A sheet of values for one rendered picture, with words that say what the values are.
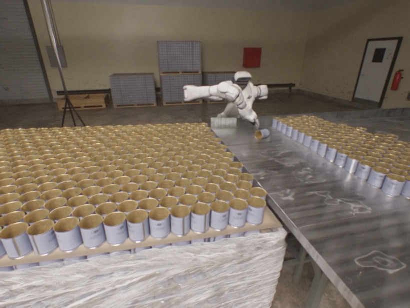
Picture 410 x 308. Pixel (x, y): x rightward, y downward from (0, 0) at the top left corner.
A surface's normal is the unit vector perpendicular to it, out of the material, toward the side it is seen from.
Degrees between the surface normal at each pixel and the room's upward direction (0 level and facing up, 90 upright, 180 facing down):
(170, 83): 89
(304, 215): 0
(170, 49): 92
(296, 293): 0
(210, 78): 88
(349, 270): 0
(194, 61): 90
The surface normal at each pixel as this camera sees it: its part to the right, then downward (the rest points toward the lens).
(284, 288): 0.00, -0.91
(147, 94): 0.21, 0.42
